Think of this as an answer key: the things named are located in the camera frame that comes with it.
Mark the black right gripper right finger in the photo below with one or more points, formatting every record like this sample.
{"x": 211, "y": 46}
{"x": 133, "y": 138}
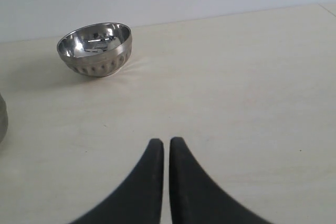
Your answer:
{"x": 195, "y": 197}

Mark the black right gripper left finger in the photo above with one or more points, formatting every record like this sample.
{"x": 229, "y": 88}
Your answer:
{"x": 138, "y": 199}

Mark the ribbed stainless steel bowl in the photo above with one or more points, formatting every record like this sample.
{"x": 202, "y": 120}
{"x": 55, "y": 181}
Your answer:
{"x": 97, "y": 50}

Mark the plain stainless steel bowl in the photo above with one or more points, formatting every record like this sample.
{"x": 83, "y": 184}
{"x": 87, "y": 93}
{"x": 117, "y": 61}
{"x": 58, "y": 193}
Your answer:
{"x": 3, "y": 118}

